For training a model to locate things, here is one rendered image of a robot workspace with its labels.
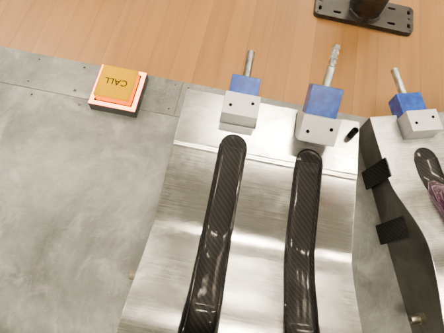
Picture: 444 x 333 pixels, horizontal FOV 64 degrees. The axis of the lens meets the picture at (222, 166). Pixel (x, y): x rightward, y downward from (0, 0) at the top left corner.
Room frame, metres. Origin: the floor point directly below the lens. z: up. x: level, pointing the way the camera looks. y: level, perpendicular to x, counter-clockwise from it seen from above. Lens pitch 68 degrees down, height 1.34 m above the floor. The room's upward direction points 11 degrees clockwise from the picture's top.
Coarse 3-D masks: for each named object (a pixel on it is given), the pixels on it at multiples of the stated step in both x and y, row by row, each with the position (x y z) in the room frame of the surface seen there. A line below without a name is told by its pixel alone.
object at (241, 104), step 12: (252, 60) 0.36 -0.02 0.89; (240, 84) 0.31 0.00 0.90; (252, 84) 0.31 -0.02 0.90; (228, 96) 0.27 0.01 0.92; (240, 96) 0.28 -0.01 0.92; (252, 96) 0.28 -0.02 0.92; (228, 108) 0.25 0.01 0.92; (240, 108) 0.26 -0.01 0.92; (252, 108) 0.26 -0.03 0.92; (228, 120) 0.25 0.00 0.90; (240, 120) 0.25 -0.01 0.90; (252, 120) 0.25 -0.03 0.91
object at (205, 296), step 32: (224, 160) 0.19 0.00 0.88; (320, 160) 0.22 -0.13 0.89; (224, 192) 0.15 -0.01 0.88; (224, 224) 0.10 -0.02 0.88; (288, 224) 0.12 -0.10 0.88; (224, 256) 0.06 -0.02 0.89; (288, 256) 0.08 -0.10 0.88; (192, 288) 0.02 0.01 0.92; (224, 288) 0.02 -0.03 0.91; (288, 288) 0.04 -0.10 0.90; (192, 320) -0.02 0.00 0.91; (288, 320) 0.00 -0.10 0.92
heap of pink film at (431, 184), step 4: (428, 184) 0.22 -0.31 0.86; (432, 184) 0.22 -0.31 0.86; (436, 184) 0.22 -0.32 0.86; (440, 184) 0.23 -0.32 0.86; (428, 188) 0.22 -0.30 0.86; (432, 188) 0.21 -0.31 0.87; (436, 188) 0.21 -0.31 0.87; (440, 188) 0.22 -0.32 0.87; (428, 192) 0.21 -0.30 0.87; (432, 192) 0.21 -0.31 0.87; (436, 192) 0.21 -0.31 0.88; (440, 192) 0.21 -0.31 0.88; (432, 196) 0.20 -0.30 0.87; (436, 196) 0.20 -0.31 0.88; (440, 196) 0.20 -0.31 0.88; (436, 200) 0.19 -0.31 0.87; (440, 200) 0.19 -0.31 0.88; (436, 204) 0.19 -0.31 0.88; (440, 204) 0.19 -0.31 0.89; (440, 208) 0.18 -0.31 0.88
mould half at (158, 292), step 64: (192, 128) 0.23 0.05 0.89; (256, 128) 0.25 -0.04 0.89; (192, 192) 0.14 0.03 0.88; (256, 192) 0.15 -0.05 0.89; (320, 192) 0.17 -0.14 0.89; (192, 256) 0.05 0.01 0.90; (256, 256) 0.07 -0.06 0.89; (320, 256) 0.08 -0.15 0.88; (128, 320) -0.03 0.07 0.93; (256, 320) 0.00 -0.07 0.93; (320, 320) 0.01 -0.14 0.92
